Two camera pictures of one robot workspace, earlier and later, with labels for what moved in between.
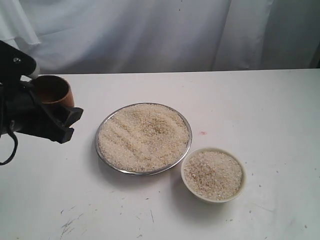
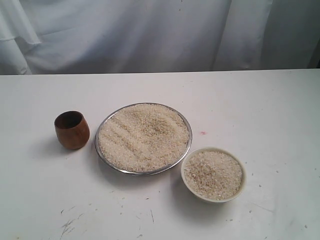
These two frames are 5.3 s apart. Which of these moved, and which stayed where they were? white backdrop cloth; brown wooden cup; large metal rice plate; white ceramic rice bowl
Moved: brown wooden cup
Stayed: white ceramic rice bowl; white backdrop cloth; large metal rice plate
